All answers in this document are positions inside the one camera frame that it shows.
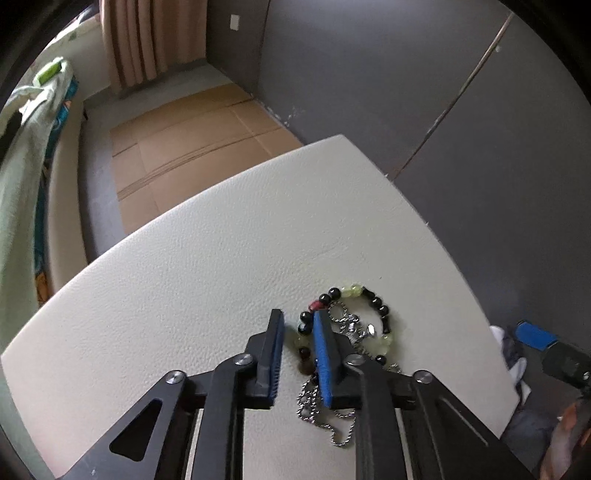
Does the green bed sheet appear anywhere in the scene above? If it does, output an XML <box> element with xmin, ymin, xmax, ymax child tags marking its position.
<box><xmin>0</xmin><ymin>60</ymin><xmax>75</xmax><ymax>354</ymax></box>

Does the white small table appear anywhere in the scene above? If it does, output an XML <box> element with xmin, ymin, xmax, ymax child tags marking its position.
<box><xmin>0</xmin><ymin>134</ymin><xmax>533</xmax><ymax>480</ymax></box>

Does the pink curtain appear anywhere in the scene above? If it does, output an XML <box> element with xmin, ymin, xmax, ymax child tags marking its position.
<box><xmin>98</xmin><ymin>0</ymin><xmax>209</xmax><ymax>94</ymax></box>

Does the silver ball chain necklace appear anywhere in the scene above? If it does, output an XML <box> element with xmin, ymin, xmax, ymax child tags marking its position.
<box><xmin>295</xmin><ymin>300</ymin><xmax>403</xmax><ymax>448</ymax></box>

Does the yellow-green and black beaded bracelet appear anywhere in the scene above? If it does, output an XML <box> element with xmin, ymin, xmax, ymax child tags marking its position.
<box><xmin>293</xmin><ymin>282</ymin><xmax>397</xmax><ymax>377</ymax></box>

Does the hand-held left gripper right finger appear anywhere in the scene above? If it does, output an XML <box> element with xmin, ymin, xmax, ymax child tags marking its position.
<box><xmin>311</xmin><ymin>310</ymin><xmax>536</xmax><ymax>480</ymax></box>

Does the brown cardboard floor sheet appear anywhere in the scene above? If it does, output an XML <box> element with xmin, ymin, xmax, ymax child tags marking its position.
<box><xmin>109</xmin><ymin>82</ymin><xmax>306</xmax><ymax>234</ymax></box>

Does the printed blue bed skirt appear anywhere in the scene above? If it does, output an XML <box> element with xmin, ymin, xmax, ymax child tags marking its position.
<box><xmin>33</xmin><ymin>75</ymin><xmax>80</xmax><ymax>308</ymax></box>

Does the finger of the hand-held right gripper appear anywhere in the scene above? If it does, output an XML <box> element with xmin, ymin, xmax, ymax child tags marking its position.
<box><xmin>514</xmin><ymin>320</ymin><xmax>563</xmax><ymax>352</ymax></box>

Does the bright green item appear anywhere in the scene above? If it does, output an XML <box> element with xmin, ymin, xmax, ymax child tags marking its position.
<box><xmin>34</xmin><ymin>57</ymin><xmax>66</xmax><ymax>86</ymax></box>

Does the person's right hand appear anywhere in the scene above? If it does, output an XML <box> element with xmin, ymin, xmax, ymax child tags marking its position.
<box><xmin>540</xmin><ymin>398</ymin><xmax>591</xmax><ymax>480</ymax></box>

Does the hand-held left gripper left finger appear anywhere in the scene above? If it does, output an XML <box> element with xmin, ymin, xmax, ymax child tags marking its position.
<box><xmin>60</xmin><ymin>308</ymin><xmax>284</xmax><ymax>480</ymax></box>

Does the person's right leg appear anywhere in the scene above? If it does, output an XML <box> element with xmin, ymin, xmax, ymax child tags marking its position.
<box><xmin>501</xmin><ymin>392</ymin><xmax>563</xmax><ymax>476</ymax></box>

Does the cream bed frame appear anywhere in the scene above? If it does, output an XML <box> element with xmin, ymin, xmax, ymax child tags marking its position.
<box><xmin>47</xmin><ymin>98</ymin><xmax>101</xmax><ymax>297</ymax></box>

